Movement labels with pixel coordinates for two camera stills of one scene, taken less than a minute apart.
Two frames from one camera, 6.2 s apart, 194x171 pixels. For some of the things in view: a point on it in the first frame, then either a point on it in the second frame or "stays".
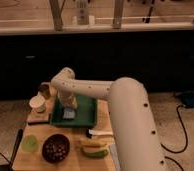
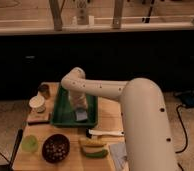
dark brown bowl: (55, 148) stays
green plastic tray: (85, 114) stays
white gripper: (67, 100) -> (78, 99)
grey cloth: (113, 152) stays
